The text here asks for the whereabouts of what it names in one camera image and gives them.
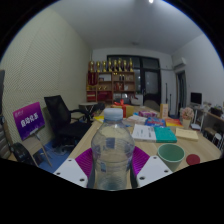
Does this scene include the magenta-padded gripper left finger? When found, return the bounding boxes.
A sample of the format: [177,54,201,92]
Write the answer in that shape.
[53,147,96,189]

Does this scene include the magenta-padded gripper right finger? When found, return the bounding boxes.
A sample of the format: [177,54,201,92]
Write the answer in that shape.
[129,145,174,189]

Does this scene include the clear plastic water bottle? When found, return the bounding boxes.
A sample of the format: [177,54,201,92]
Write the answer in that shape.
[90,107,136,192]

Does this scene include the green cup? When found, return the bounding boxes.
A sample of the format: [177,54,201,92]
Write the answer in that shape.
[156,143,186,173]

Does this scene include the teal book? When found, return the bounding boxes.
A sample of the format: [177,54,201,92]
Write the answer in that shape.
[153,125,178,144]

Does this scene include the white booklet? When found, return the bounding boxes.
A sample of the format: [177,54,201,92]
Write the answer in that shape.
[131,123,157,143]

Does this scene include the red round coaster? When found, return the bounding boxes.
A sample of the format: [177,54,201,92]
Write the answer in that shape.
[185,153,202,166]

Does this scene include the blue and red book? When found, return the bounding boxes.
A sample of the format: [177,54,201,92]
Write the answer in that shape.
[144,116,167,128]

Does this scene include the yellow notebook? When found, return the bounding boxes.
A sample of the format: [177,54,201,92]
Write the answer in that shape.
[175,127,200,142]

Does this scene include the black office chair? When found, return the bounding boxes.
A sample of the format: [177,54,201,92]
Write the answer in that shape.
[43,94,93,148]

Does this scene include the black bag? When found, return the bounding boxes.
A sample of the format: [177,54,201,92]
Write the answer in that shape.
[9,142,36,167]

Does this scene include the pink box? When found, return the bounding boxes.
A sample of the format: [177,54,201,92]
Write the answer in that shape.
[138,110,158,118]

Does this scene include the grey chair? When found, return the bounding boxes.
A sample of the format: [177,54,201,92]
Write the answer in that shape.
[143,99,161,113]

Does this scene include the pink flowers in white pot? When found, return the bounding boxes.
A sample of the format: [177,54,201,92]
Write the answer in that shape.
[181,106,195,130]

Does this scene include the purple sign board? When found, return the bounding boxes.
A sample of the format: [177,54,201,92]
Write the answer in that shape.
[12,101,54,168]

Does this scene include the small round table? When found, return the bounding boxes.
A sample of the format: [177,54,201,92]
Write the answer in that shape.
[78,101,99,116]

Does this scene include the white round stool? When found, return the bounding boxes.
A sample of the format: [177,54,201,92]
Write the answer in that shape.
[211,132,224,149]

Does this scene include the silver ribbed suitcase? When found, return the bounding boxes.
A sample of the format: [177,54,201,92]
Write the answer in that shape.
[0,116,13,160]

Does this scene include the cluttered side desk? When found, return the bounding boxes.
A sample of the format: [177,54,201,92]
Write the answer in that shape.
[189,103,224,134]

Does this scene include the black computer monitor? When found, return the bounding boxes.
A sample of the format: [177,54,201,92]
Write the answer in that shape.
[190,92,203,106]

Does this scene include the black framed glass door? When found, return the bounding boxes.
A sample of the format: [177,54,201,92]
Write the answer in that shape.
[106,54,163,108]

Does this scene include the wooden shelf unit with trophies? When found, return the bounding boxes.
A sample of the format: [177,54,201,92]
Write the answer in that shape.
[86,57,137,103]

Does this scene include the dark suitcase with tan trim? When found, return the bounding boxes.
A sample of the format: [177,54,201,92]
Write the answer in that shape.
[0,69,6,116]

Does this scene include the white air conditioner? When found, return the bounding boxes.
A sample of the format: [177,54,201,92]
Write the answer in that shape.
[172,57,188,69]

